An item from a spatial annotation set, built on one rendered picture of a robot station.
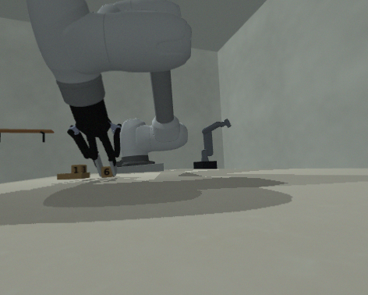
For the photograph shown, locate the tan wooden number cube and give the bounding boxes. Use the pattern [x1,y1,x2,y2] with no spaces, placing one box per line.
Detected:
[101,166,114,178]
[72,165,87,173]

